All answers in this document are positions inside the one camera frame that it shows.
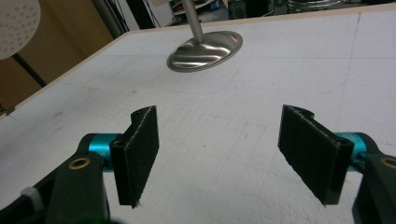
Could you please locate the white foam mat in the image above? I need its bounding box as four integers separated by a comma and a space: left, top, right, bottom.
0, 11, 396, 224

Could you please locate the perforated wooden skimmer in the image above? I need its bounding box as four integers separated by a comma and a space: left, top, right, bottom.
0, 0, 42, 61

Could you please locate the metal utensil rack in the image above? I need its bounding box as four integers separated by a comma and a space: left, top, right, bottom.
166, 0, 244, 74

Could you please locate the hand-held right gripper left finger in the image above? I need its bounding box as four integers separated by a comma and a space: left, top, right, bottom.
88, 105, 161, 209

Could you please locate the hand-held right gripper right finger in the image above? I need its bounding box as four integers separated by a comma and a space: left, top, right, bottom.
277, 104, 369, 207

